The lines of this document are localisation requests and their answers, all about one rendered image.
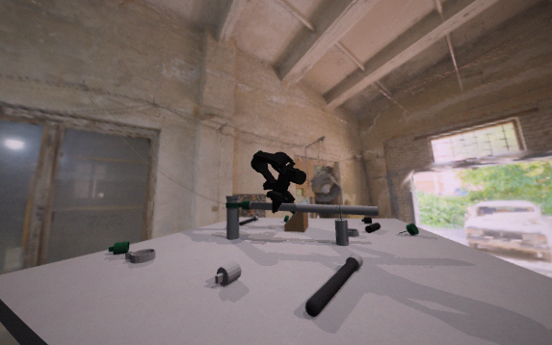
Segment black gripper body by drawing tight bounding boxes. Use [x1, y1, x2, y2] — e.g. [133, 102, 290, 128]
[266, 178, 291, 201]

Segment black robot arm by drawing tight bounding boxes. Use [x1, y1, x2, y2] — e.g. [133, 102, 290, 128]
[250, 150, 306, 190]

